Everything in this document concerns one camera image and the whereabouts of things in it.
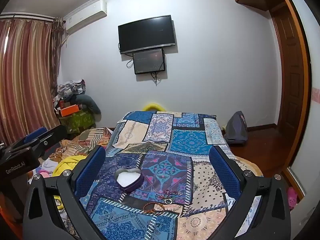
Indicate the pile of clothes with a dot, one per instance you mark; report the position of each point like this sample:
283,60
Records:
70,90

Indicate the brown wooden door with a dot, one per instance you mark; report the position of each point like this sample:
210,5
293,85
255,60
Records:
291,75

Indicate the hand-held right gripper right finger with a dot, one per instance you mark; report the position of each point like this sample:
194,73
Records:
225,172

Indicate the black wall television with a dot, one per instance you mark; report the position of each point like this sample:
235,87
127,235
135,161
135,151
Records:
147,35

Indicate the small black wall monitor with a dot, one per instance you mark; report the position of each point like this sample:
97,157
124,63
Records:
149,61

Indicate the grey bag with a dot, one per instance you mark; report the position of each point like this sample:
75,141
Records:
236,130

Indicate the yellow cloth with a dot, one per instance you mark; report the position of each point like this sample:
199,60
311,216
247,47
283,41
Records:
67,165

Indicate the striped pink curtain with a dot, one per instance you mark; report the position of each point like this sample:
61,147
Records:
25,80

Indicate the yellow plastic object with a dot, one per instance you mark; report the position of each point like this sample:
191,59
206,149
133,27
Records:
152,106

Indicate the pink soft item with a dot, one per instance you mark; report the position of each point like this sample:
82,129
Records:
43,173

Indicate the orange striped blanket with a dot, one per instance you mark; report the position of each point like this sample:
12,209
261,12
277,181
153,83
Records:
82,140

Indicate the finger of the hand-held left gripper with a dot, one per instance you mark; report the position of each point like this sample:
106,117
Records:
36,135
50,140

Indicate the white air conditioner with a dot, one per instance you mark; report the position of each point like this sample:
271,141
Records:
86,15

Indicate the blue patchwork blanket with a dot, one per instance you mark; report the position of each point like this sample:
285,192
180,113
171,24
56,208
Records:
190,137

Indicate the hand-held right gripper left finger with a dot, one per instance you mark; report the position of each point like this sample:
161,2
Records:
90,171

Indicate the orange box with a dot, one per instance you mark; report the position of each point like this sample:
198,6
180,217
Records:
70,110

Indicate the white cloth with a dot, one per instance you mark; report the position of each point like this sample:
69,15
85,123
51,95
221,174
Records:
50,166

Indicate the pink slipper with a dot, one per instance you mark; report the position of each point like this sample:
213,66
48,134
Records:
292,198

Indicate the purple heart-shaped tin box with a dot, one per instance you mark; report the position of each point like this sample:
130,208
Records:
128,180

